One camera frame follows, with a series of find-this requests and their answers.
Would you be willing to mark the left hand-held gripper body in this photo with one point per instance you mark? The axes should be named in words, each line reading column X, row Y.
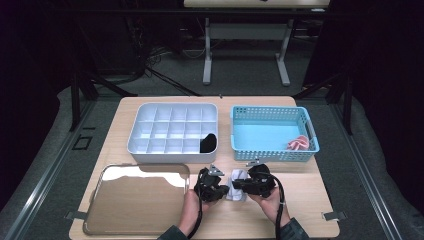
column 208, row 186

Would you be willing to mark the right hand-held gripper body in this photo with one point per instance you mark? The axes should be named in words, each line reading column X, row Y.
column 265, row 183

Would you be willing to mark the white sock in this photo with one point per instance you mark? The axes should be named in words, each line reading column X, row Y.
column 238, row 175

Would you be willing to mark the black sock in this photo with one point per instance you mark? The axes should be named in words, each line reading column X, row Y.
column 208, row 144

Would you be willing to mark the blue perforated plastic basket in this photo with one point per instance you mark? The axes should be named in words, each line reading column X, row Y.
column 263, row 136

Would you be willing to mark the pink sock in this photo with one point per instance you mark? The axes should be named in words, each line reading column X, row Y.
column 298, row 144

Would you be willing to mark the white compartment organizer box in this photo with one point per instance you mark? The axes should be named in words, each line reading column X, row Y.
column 166, row 130

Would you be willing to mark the person's right hand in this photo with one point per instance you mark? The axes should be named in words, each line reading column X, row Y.
column 275, row 208

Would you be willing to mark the person's left hand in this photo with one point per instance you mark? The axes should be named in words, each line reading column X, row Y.
column 191, row 213

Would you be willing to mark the grey tape tab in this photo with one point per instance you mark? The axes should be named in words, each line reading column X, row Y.
column 76, row 215
column 334, row 216

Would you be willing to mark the black metal stand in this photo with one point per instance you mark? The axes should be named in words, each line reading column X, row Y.
column 348, row 100
column 76, row 100

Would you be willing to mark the desk with white legs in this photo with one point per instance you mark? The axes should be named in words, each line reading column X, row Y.
column 246, row 31

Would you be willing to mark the aluminium floor rail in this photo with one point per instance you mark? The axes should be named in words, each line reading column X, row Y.
column 50, row 173
column 366, row 180

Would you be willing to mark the black horizontal frame bar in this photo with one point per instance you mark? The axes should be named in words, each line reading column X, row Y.
column 133, row 12

